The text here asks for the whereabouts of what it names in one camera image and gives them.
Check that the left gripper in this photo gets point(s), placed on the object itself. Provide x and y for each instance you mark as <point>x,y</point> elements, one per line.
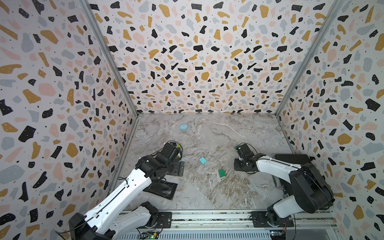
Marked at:
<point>178,170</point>

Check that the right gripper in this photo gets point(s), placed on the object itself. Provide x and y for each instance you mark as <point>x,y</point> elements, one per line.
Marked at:
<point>236,160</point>

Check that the green square lego brick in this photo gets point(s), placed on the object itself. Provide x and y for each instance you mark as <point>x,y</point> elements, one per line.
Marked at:
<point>222,173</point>

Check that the light blue lego brick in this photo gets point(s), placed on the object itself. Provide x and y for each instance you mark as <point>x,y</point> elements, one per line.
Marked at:
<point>203,161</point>

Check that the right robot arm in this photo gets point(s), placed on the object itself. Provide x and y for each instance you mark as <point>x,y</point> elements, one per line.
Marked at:
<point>310,192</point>

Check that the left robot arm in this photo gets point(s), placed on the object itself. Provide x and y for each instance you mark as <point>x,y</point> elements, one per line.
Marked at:
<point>103,221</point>

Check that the light blue round puck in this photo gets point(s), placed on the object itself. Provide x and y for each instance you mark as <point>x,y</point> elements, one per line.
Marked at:
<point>183,127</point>

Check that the black hard case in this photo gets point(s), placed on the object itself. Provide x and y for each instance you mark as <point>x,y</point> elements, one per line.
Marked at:
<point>299,159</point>

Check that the green circuit board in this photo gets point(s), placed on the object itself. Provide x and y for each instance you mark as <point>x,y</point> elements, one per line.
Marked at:
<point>152,235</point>

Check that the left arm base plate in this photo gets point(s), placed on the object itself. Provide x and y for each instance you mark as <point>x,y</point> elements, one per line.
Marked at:
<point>160,220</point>

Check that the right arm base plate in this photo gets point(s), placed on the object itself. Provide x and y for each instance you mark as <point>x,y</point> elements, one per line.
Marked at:
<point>264,219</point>

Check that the aluminium frame rail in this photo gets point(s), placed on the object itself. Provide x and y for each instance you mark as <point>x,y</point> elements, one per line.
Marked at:
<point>236,225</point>

